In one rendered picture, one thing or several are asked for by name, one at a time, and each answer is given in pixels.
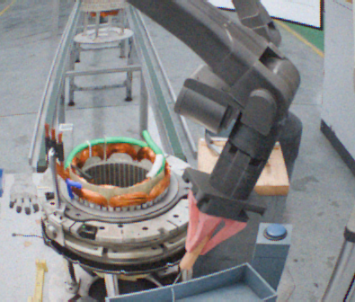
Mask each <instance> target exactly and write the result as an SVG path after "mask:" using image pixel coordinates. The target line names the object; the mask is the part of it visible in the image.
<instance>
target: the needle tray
mask: <svg viewBox="0 0 355 302"><path fill-rule="evenodd" d="M171 287H172V285H170V286H165V287H161V288H157V289H150V290H145V291H140V292H135V293H132V294H131V293H129V294H128V295H127V294H125V295H119V296H115V297H110V298H109V297H107V298H105V301H106V302H173V292H174V302H276V300H277V296H278V293H276V292H275V290H274V289H273V288H272V287H270V285H269V284H268V283H267V282H266V281H264V279H263V278H262V277H261V276H260V274H258V272H256V271H255V270H254V269H253V267H251V265H249V264H248V263H245V264H242V265H239V266H237V267H234V268H231V269H229V270H225V271H219V272H216V273H213V274H210V275H208V276H205V277H201V278H197V279H194V280H189V281H184V282H181V283H178V284H173V287H172V288H173V291H172V290H171Z"/></svg>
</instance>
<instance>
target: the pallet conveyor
mask: <svg viewBox="0 0 355 302"><path fill-rule="evenodd" d="M82 2H83V0H82V1H78V0H75V6H74V9H73V11H72V13H71V14H70V16H69V19H68V22H67V26H66V28H65V30H64V32H63V35H62V38H61V41H60V44H59V46H58V50H57V52H56V55H55V57H54V61H53V64H52V67H51V69H50V73H49V78H48V81H47V83H46V87H45V90H44V94H43V97H42V101H41V104H40V109H39V113H38V116H37V119H36V124H35V130H34V132H33V136H32V142H31V148H30V153H29V157H28V161H29V165H32V171H33V173H45V172H46V170H48V169H49V164H48V163H47V155H46V154H45V138H44V137H45V131H46V130H45V128H44V124H46V122H47V124H49V125H48V127H49V135H50V139H51V133H50V131H51V129H54V128H55V127H56V125H57V120H58V129H59V125H60V124H65V123H66V114H65V108H66V104H65V97H66V93H65V87H66V82H65V79H66V77H68V78H69V86H68V89H69V95H68V100H69V101H70V103H69V104H68V105H69V106H73V105H75V103H74V99H75V97H74V91H82V90H95V89H105V88H112V87H126V88H127V95H126V99H125V101H126V102H131V101H133V98H132V97H131V95H132V84H133V72H135V71H138V70H140V95H139V140H142V141H144V142H146V141H145V137H144V135H143V131H144V130H147V128H148V97H149V100H150V102H151V106H152V109H153V115H154V119H155V124H156V126H157V130H158V133H159V137H160V139H161V143H162V147H163V150H164V153H165V154H168V155H169V156H174V157H176V158H178V159H180V160H182V161H183V162H185V163H186V164H187V163H188V161H187V158H186V155H185V152H184V149H183V147H182V142H181V140H180V137H179V134H178V132H177V129H176V127H175V124H174V121H173V117H172V115H171V113H170V110H169V107H168V104H167V101H166V99H165V98H164V93H163V87H162V86H161V84H160V81H159V79H158V76H157V73H156V72H155V68H154V63H153V61H152V58H151V57H150V55H149V50H148V48H147V45H146V43H145V39H144V37H143V34H142V31H141V29H140V27H139V23H138V20H137V17H136V15H135V11H134V10H133V8H132V5H130V6H128V7H126V12H125V22H124V29H126V28H127V25H129V29H130V30H131V31H133V32H134V35H133V36H132V37H129V46H128V60H127V65H126V66H120V67H96V68H90V69H84V70H75V63H79V62H80V52H83V51H87V50H94V49H115V48H120V54H121V56H120V58H121V60H124V57H125V56H124V53H125V40H126V39H125V40H121V41H120V43H119V44H118V45H113V46H102V47H92V48H84V49H83V47H81V46H80V45H81V44H80V43H78V42H77V43H76V53H75V41H74V37H75V36H76V31H77V35H78V34H81V33H83V32H84V12H83V11H80V8H81V7H82V6H83V5H81V3H82ZM121 10H122V9H120V11H119V14H115V16H119V17H118V20H117V21H116V22H112V23H111V27H117V28H120V20H121ZM136 11H137V12H138V17H139V19H140V21H141V24H142V26H143V28H144V32H145V34H146V36H147V39H148V42H149V44H150V46H151V49H152V51H153V53H154V56H155V59H156V63H157V65H158V67H159V69H160V72H161V74H162V77H163V79H164V82H165V86H166V89H167V91H168V93H169V96H170V97H171V100H172V103H173V107H174V105H175V102H176V97H175V95H174V93H173V89H172V87H171V86H170V83H169V81H168V78H167V74H166V73H165V71H164V67H163V66H162V63H161V61H160V59H159V57H158V53H157V52H156V49H155V46H154V45H153V41H152V39H151V38H150V36H149V34H148V33H149V32H148V30H147V28H146V26H145V23H144V21H143V19H142V16H141V14H140V12H139V10H138V9H136ZM72 15H73V16H72ZM71 16H72V19H71ZM127 17H128V20H129V21H128V22H127ZM70 19H71V22H70ZM69 23H70V24H69ZM68 25H69V26H68ZM77 26H78V27H77ZM66 32H67V33H66ZM65 34H66V37H65ZM64 37H65V39H64ZM63 40H64V41H63ZM134 42H135V45H136V46H135V48H136V51H137V53H138V60H139V63H140V65H134V66H133V64H134V62H133V49H134ZM61 45H62V47H61ZM60 47H61V49H60ZM59 50H60V53H59V56H58V52H59ZM69 58H70V61H69V67H70V68H69V71H67V65H68V60H69ZM75 58H76V61H75ZM57 60H58V61H57ZM55 65H56V66H55ZM54 68H55V70H54ZM53 70H54V73H53V75H52V72H53ZM118 72H127V77H126V79H125V80H124V82H123V83H121V84H92V85H87V86H77V85H76V84H74V80H75V76H89V75H93V74H103V73H118ZM51 76H52V79H51ZM50 79H51V82H50ZM49 82H50V85H49ZM48 89H49V92H48ZM47 93H48V95H47ZM46 95H47V100H46V102H45V99H46ZM44 102H45V106H44ZM43 106H44V110H43ZM42 110H43V113H42ZM41 113H42V117H41ZM176 114H177V113H176ZM40 117H41V120H40ZM177 117H178V118H179V121H180V123H181V125H182V130H183V132H184V135H185V137H186V140H187V142H188V145H189V148H190V150H191V154H192V156H193V159H194V160H197V159H198V151H197V148H196V147H195V144H194V142H193V139H192V136H191V133H190V131H189V128H188V126H187V123H186V121H185V118H184V117H183V116H181V115H179V114H177ZM39 127H40V128H39ZM38 131H39V135H38V138H37V142H36V137H37V134H38ZM35 144H36V148H35ZM34 148H35V153H34ZM33 155H34V160H33V162H32V158H33Z"/></svg>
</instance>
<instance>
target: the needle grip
mask: <svg viewBox="0 0 355 302"><path fill-rule="evenodd" d="M209 238H210V235H209V234H207V236H206V237H205V238H204V239H203V240H202V241H201V242H200V244H199V245H197V246H196V248H195V250H193V251H192V252H191V253H188V251H187V253H186V254H185V255H184V256H183V258H182V261H181V263H180V267H181V268H183V269H184V270H187V271H188V270H189V269H190V267H191V266H192V264H193V263H194V262H195V261H196V259H197V257H198V256H199V254H200V252H201V250H202V249H203V247H204V245H205V244H206V243H207V241H208V240H209Z"/></svg>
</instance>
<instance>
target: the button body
mask: <svg viewBox="0 0 355 302"><path fill-rule="evenodd" d="M270 225H272V223H270V224H268V223H260V225H259V230H258V236H257V240H256V243H255V248H254V254H253V259H252V265H251V267H253V269H254V270H255V271H256V272H258V274H260V276H261V277H262V278H263V279H264V281H266V282H267V283H268V284H269V285H270V287H272V288H273V289H274V290H275V292H277V289H278V285H279V283H280V279H281V274H282V272H283V270H284V266H285V262H286V260H287V258H288V251H289V247H290V245H291V237H292V227H293V225H289V224H286V225H283V224H281V225H283V226H284V227H285V228H286V229H287V231H288V234H287V236H286V237H285V238H284V239H282V240H278V241H272V240H269V239H267V238H265V237H264V235H263V232H264V229H265V228H266V227H268V226H270Z"/></svg>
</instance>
